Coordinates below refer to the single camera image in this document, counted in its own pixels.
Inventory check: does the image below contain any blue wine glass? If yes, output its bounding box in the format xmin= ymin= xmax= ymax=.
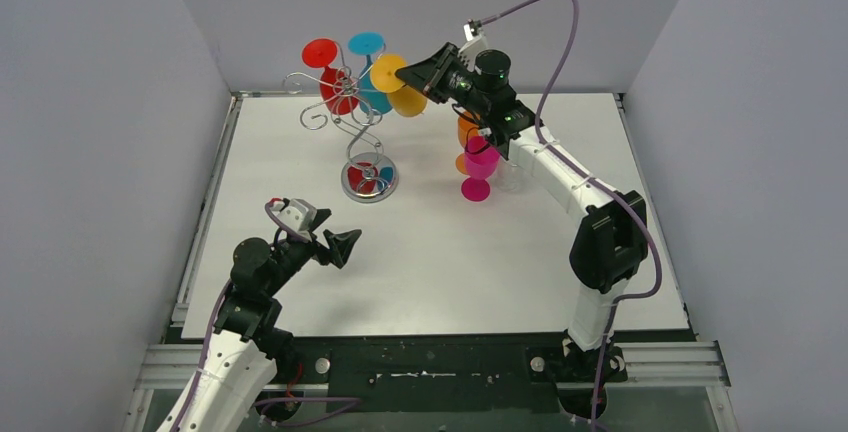
xmin=347 ymin=32 xmax=393 ymax=116

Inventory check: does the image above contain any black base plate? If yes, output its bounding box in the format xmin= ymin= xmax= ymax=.
xmin=254 ymin=332 xmax=685 ymax=426

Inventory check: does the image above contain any red wine glass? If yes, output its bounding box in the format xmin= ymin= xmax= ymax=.
xmin=301 ymin=38 xmax=359 ymax=116

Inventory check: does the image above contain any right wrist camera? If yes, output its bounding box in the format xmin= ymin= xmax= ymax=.
xmin=458 ymin=20 xmax=489 ymax=71

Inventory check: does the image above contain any orange wine glass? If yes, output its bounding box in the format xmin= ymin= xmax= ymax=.
xmin=455 ymin=117 xmax=479 ymax=175

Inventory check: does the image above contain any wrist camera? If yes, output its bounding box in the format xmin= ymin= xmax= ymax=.
xmin=265 ymin=198 xmax=317 ymax=242
xmin=458 ymin=20 xmax=489 ymax=71

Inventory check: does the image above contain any clear patterned wine glass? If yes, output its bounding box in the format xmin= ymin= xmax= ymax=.
xmin=494 ymin=160 xmax=526 ymax=193

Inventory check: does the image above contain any magenta wine glass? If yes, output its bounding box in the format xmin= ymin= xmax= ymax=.
xmin=461 ymin=136 xmax=500 ymax=202

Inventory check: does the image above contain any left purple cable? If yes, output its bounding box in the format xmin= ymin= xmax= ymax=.
xmin=168 ymin=200 xmax=363 ymax=432

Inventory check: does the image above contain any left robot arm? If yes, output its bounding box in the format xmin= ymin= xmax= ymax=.
xmin=159 ymin=198 xmax=362 ymax=431

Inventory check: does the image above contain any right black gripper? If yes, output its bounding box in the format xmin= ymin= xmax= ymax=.
xmin=397 ymin=44 xmax=490 ymax=117

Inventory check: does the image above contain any yellow wine glass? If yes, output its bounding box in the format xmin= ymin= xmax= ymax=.
xmin=369 ymin=54 xmax=428 ymax=118

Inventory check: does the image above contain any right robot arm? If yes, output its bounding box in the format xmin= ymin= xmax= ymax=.
xmin=372 ymin=38 xmax=649 ymax=382

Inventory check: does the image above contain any chrome wine glass rack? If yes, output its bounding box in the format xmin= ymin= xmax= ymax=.
xmin=282 ymin=52 xmax=399 ymax=203

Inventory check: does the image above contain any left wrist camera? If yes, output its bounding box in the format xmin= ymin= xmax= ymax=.
xmin=265 ymin=198 xmax=317 ymax=242

